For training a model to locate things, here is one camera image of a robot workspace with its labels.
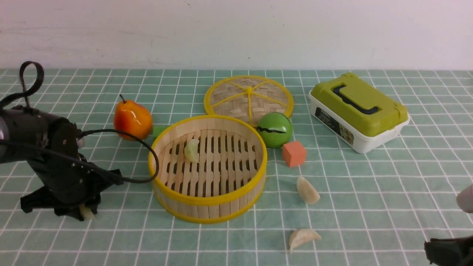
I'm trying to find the green checkered tablecloth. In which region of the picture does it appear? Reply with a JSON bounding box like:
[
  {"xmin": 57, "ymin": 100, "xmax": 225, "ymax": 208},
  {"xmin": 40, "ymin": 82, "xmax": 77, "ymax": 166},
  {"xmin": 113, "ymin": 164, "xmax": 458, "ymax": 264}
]
[{"xmin": 0, "ymin": 69, "xmax": 473, "ymax": 266}]

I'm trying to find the green block behind steamer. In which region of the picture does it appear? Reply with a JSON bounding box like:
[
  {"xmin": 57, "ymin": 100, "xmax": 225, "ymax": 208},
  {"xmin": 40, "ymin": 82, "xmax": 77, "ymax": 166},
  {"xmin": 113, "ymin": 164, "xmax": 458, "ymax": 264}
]
[{"xmin": 152, "ymin": 125, "xmax": 170, "ymax": 138}]

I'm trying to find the bamboo steamer tray yellow rim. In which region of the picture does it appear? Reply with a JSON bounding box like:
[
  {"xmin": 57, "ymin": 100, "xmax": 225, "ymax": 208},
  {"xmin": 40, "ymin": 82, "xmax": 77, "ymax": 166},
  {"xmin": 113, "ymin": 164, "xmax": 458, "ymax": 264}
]
[{"xmin": 148, "ymin": 116, "xmax": 268, "ymax": 224}]

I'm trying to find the white dumpling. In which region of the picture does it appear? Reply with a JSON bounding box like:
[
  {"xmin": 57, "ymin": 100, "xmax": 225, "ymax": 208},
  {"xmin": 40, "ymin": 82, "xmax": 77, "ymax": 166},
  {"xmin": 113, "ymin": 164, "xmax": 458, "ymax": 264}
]
[
  {"xmin": 289, "ymin": 228, "xmax": 322, "ymax": 253},
  {"xmin": 296, "ymin": 176, "xmax": 320, "ymax": 204}
]

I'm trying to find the green lid white lunch box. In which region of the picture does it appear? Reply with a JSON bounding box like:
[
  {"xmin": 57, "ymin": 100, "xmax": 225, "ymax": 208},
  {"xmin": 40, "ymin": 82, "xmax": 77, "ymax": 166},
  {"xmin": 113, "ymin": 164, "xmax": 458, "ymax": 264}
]
[{"xmin": 308, "ymin": 72, "xmax": 410, "ymax": 154}]

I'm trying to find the pale green dumpling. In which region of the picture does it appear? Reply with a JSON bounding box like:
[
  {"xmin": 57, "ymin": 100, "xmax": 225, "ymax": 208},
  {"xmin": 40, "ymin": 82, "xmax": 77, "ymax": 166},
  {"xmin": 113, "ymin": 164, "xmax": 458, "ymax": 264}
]
[
  {"xmin": 79, "ymin": 204, "xmax": 98, "ymax": 220},
  {"xmin": 184, "ymin": 139, "xmax": 200, "ymax": 163}
]

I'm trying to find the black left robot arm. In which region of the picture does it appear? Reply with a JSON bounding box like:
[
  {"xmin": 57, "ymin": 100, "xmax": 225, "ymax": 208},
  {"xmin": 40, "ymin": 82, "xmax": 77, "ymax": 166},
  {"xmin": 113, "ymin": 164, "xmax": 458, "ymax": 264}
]
[{"xmin": 1, "ymin": 106, "xmax": 123, "ymax": 221}]

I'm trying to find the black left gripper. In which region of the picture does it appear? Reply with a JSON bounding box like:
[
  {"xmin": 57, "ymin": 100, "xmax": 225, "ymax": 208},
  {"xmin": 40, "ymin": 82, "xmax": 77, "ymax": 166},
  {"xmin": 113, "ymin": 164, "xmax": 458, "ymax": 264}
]
[{"xmin": 20, "ymin": 152, "xmax": 123, "ymax": 222}]

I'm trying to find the orange foam cube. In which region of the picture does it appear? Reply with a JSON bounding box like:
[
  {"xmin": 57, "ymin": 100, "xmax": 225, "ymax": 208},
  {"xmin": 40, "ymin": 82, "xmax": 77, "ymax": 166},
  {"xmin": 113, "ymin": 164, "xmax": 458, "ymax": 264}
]
[{"xmin": 282, "ymin": 141, "xmax": 307, "ymax": 168}]

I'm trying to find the red yellow toy pear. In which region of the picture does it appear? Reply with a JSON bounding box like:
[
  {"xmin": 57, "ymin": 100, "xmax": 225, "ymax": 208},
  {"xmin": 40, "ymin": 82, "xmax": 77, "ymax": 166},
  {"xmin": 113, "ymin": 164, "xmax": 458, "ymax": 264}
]
[{"xmin": 113, "ymin": 94, "xmax": 153, "ymax": 140}]

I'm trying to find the woven bamboo steamer lid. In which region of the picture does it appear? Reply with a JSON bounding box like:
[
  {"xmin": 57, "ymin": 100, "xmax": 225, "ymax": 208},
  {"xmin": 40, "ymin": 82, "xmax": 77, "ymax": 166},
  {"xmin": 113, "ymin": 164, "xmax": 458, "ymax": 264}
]
[{"xmin": 203, "ymin": 75, "xmax": 294, "ymax": 127}]

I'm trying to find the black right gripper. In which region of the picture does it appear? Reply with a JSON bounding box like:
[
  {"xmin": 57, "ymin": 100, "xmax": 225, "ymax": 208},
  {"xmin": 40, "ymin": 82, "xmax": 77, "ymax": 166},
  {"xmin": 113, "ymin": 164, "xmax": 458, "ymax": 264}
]
[{"xmin": 424, "ymin": 236, "xmax": 473, "ymax": 266}]

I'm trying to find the green toy watermelon ball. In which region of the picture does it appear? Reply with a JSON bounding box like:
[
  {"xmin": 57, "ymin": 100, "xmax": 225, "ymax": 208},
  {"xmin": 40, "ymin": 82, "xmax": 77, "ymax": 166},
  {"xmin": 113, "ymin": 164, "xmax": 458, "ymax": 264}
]
[{"xmin": 255, "ymin": 112, "xmax": 293, "ymax": 149}]

